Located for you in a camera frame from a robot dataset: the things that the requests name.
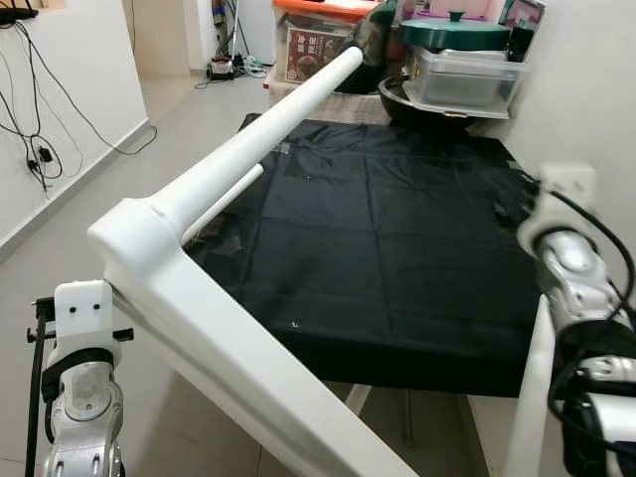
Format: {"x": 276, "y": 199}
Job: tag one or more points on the white plastic table top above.
{"x": 229, "y": 348}

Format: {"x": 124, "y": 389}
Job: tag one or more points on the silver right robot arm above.
{"x": 586, "y": 298}

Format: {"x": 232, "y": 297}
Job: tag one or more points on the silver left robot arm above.
{"x": 84, "y": 407}

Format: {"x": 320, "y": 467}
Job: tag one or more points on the black tablecloth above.
{"x": 397, "y": 248}

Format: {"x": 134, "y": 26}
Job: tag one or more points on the clear plastic storage container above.
{"x": 467, "y": 84}

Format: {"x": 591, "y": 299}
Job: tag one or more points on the black wok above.
{"x": 397, "y": 109}

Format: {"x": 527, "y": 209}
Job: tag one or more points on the dark framed tablet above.
{"x": 522, "y": 25}

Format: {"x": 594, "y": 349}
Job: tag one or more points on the green pot lid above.
{"x": 452, "y": 30}

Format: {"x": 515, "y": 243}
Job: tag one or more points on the white lace cloth cover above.
{"x": 288, "y": 99}

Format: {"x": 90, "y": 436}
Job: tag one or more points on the orange-lid clear storage box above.
{"x": 308, "y": 45}

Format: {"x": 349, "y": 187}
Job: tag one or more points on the black router box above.
{"x": 18, "y": 12}

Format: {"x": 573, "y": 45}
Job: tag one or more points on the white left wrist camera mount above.
{"x": 79, "y": 308}

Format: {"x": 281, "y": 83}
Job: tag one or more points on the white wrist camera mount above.
{"x": 79, "y": 308}
{"x": 566, "y": 189}

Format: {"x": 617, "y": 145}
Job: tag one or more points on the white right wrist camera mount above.
{"x": 566, "y": 189}

